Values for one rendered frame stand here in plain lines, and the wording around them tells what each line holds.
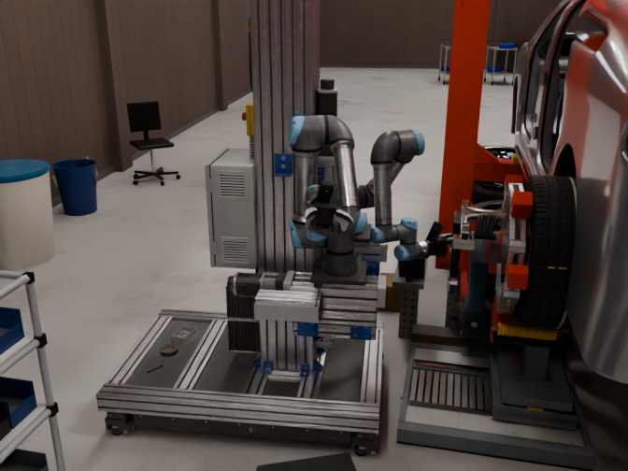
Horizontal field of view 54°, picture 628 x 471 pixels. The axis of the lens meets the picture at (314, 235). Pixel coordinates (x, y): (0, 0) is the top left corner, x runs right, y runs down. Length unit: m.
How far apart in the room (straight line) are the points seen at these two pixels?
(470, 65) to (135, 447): 2.36
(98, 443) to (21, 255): 2.33
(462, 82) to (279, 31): 1.04
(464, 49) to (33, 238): 3.41
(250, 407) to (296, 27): 1.60
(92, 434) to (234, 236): 1.15
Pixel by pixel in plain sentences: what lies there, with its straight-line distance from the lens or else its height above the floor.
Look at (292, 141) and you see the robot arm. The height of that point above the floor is 1.38.
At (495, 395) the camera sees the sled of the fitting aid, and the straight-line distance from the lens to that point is 3.12.
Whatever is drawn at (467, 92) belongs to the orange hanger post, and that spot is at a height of 1.46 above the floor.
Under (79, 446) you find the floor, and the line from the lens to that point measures 3.13.
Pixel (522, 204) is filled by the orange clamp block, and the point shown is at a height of 1.13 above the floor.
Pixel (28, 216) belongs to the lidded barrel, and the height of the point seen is 0.41.
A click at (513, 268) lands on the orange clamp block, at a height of 0.88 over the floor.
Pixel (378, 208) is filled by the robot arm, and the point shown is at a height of 1.03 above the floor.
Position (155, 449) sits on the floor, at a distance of 3.01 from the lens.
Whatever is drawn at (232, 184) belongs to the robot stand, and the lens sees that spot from 2.65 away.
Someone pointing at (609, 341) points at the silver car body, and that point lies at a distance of 2.13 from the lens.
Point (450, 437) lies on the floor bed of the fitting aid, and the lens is 2.94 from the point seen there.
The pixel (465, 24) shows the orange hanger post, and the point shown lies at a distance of 3.17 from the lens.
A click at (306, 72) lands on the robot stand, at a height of 1.61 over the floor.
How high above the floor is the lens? 1.85
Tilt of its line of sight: 20 degrees down
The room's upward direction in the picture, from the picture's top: straight up
